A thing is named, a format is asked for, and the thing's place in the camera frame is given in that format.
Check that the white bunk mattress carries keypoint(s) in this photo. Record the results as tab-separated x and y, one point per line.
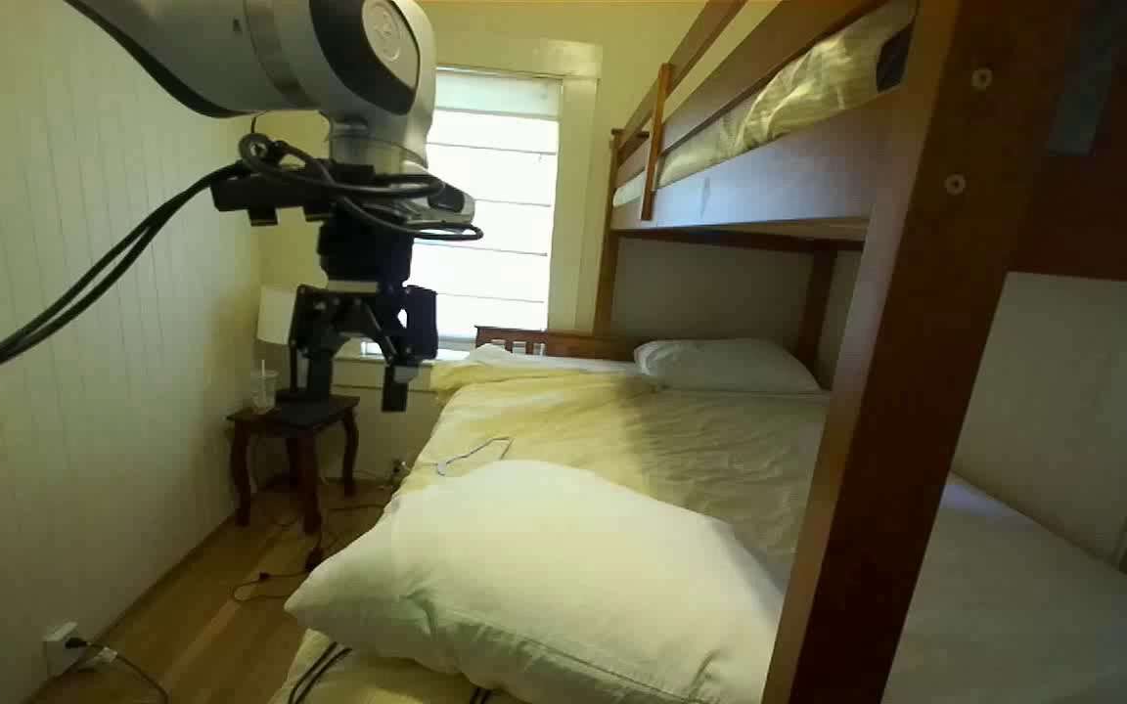
785	99

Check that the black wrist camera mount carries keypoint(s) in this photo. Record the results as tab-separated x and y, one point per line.
315	194

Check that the clear bottle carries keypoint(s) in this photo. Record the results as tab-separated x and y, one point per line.
265	391

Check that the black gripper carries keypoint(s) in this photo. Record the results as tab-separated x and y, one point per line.
367	258

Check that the dark wooden nightstand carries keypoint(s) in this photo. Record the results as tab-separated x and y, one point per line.
297	435

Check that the yellow bed blanket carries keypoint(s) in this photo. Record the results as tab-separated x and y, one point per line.
627	445

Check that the wooden bunk bed frame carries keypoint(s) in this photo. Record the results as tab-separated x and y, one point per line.
901	327

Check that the white wall outlet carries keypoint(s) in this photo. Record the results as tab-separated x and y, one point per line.
66	649

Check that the white bed sheet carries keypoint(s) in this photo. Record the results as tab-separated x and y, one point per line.
1045	611

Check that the small white pillow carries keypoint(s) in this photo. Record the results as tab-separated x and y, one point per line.
727	364

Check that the window with white blinds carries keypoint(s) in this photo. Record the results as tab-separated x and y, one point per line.
504	209

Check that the large white pillow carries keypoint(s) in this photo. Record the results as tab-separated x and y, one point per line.
548	574

